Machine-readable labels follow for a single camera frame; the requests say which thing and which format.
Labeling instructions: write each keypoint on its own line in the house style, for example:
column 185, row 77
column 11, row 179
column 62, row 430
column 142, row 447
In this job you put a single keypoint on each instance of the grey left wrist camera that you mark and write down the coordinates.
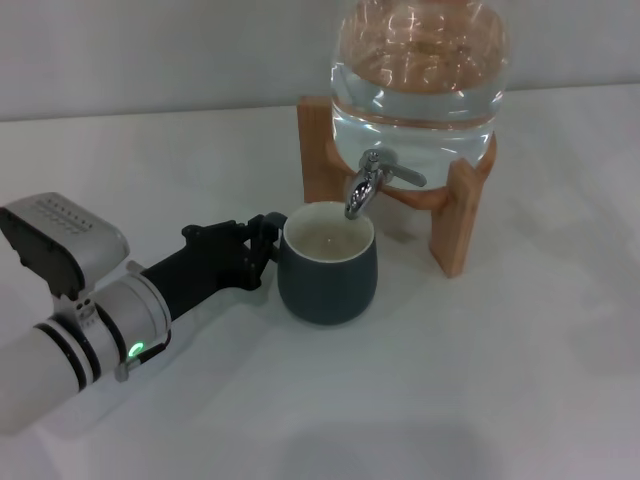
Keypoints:
column 55, row 240

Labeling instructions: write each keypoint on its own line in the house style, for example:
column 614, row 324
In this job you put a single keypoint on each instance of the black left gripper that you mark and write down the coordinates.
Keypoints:
column 205, row 270

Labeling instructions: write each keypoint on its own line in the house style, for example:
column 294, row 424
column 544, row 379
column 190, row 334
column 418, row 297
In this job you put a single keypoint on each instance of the chrome faucet tap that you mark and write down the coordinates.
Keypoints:
column 367, row 175

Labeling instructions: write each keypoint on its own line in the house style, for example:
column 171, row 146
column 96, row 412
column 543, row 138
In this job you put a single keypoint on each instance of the wooden dispenser stand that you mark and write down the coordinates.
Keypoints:
column 462, row 225

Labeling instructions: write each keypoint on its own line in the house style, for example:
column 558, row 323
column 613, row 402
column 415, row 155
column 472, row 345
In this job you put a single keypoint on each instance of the dark teal ceramic mug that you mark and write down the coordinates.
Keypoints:
column 325, row 290

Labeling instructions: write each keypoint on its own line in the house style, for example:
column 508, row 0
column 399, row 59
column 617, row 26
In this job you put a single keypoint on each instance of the clear glass water dispenser jar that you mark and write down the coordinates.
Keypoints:
column 420, row 75

